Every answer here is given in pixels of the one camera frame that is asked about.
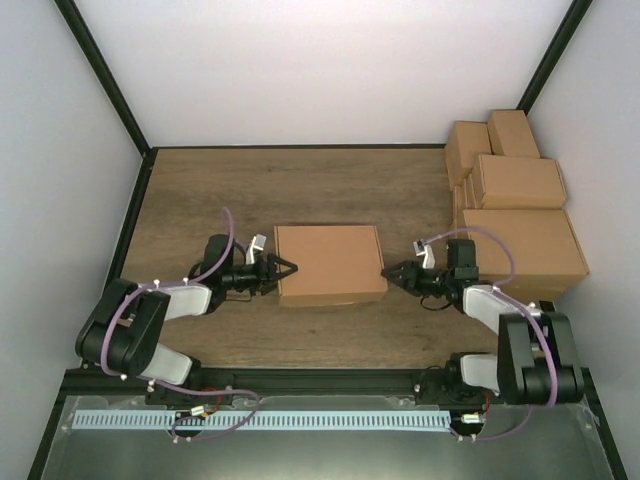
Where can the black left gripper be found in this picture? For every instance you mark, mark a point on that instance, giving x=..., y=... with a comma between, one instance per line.
x=265, y=274

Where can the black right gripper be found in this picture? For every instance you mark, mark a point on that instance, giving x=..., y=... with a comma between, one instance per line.
x=413, y=287

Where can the brown cardboard box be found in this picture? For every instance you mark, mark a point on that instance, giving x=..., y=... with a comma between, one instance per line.
x=337, y=265

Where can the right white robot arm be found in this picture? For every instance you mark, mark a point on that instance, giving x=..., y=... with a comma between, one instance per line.
x=536, y=361

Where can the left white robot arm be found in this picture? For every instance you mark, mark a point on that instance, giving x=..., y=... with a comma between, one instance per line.
x=122, y=333

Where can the bottom stacked cardboard box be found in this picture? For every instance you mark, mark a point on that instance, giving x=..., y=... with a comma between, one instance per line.
x=548, y=293

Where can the middle folded cardboard box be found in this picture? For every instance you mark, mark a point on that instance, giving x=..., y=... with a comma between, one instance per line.
x=503, y=182

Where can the large front cardboard box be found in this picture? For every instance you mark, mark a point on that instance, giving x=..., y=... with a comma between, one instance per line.
x=539, y=249

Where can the rear left cardboard box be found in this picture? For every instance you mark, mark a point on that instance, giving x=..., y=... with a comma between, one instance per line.
x=466, y=141

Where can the rear right cardboard box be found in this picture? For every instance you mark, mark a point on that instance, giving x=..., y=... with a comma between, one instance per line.
x=510, y=134

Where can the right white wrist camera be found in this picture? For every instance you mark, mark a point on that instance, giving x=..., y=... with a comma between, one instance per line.
x=424, y=253

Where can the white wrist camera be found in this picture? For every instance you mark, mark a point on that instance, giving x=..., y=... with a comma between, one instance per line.
x=255, y=248
x=424, y=253

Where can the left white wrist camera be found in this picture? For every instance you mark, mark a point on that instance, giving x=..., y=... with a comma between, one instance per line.
x=255, y=248

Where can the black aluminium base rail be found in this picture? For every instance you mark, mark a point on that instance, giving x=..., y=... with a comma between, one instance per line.
x=425, y=386

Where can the light blue slotted cable duct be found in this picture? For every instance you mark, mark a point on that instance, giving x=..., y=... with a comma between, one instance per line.
x=148, y=420

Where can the left black frame post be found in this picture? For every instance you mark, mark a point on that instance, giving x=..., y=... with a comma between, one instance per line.
x=91, y=51

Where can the black frame post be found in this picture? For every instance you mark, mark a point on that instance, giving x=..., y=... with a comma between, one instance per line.
x=91, y=51
x=561, y=39

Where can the right black frame post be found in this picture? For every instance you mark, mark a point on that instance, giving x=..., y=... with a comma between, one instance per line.
x=561, y=39

